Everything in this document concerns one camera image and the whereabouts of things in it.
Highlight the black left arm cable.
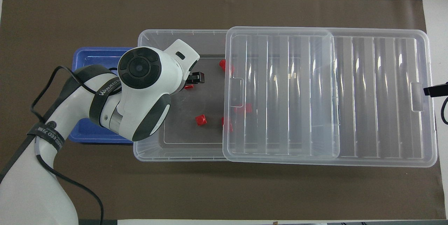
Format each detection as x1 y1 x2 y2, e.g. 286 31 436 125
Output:
31 66 105 225

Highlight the blue plastic tray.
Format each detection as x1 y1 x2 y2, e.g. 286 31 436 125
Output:
68 47 140 144

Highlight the clear plastic storage box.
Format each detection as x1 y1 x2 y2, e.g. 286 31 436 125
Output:
133 29 342 162

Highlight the black velcro cable strap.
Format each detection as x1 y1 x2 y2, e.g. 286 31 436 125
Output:
89 74 122 127
27 122 65 149

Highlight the brown table mat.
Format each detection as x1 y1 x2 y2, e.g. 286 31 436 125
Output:
0 0 447 220

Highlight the clear ribbed box lid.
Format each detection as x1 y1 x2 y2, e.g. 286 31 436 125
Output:
223 26 439 168

